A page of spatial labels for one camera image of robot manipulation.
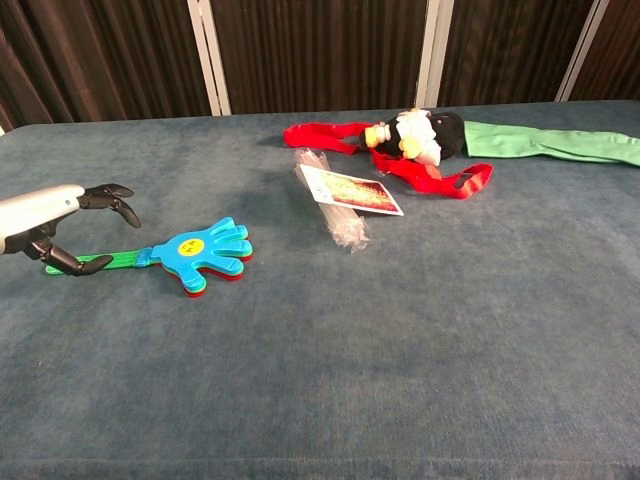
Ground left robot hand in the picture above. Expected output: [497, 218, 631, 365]
[0, 182, 142, 278]

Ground blue hand clapper toy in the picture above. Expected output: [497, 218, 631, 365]
[45, 216, 254, 300]

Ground dark slatted partition panel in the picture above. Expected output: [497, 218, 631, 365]
[569, 0, 640, 103]
[0, 0, 212, 132]
[438, 0, 596, 107]
[212, 0, 431, 116]

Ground clear plastic packet with card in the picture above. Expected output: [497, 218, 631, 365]
[293, 148, 405, 255]

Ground blue felt table cover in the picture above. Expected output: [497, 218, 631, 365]
[0, 99, 640, 480]

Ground black-haired plush doll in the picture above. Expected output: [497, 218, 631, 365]
[363, 108, 467, 166]

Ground green rubber glove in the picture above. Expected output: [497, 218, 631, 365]
[463, 119, 640, 168]

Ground white partition frame post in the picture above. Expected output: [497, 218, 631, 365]
[415, 0, 454, 109]
[554, 0, 614, 104]
[187, 0, 232, 116]

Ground red lanyard strap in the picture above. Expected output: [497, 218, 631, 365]
[283, 121, 495, 201]

